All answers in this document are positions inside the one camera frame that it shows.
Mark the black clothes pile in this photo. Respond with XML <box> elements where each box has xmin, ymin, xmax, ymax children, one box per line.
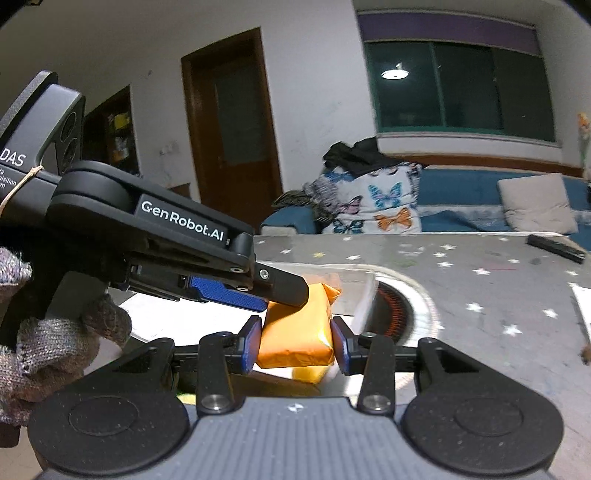
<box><xmin>322</xmin><ymin>137</ymin><xmax>405</xmax><ymax>177</ymax></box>

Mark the hanging doll toy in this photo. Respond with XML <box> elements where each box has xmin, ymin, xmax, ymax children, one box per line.
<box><xmin>577</xmin><ymin>112</ymin><xmax>591</xmax><ymax>181</ymax></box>

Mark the beige cushion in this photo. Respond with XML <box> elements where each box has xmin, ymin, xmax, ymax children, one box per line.
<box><xmin>497</xmin><ymin>173</ymin><xmax>578</xmax><ymax>235</ymax></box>

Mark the black remote control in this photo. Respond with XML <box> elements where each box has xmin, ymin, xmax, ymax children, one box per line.
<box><xmin>526</xmin><ymin>234</ymin><xmax>586</xmax><ymax>264</ymax></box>

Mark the dark green window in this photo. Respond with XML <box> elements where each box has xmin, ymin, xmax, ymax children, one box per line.
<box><xmin>358</xmin><ymin>10</ymin><xmax>556</xmax><ymax>142</ymax></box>

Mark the grey knit gloved hand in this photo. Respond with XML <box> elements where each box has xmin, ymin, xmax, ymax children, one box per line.
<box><xmin>1</xmin><ymin>272</ymin><xmax>132</xmax><ymax>426</ymax></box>

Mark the grey knitted clothing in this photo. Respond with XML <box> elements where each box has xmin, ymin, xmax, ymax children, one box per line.
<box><xmin>271</xmin><ymin>190</ymin><xmax>325</xmax><ymax>222</ymax></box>

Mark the orange packet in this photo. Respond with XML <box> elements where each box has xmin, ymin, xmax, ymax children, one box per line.
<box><xmin>256</xmin><ymin>283</ymin><xmax>342</xmax><ymax>369</ymax></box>

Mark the brown wooden door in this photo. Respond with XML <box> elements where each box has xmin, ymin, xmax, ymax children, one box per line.
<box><xmin>181</xmin><ymin>27</ymin><xmax>283</xmax><ymax>206</ymax></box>

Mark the white cardboard box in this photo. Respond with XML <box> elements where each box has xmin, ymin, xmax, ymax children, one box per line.
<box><xmin>105</xmin><ymin>262</ymin><xmax>376</xmax><ymax>398</ymax></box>

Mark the blue sofa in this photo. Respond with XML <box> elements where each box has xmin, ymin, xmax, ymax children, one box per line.
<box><xmin>258</xmin><ymin>166</ymin><xmax>591</xmax><ymax>252</ymax></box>

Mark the butterfly print quilt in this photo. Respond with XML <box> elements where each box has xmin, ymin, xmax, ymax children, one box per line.
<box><xmin>304</xmin><ymin>162</ymin><xmax>422</xmax><ymax>235</ymax></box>

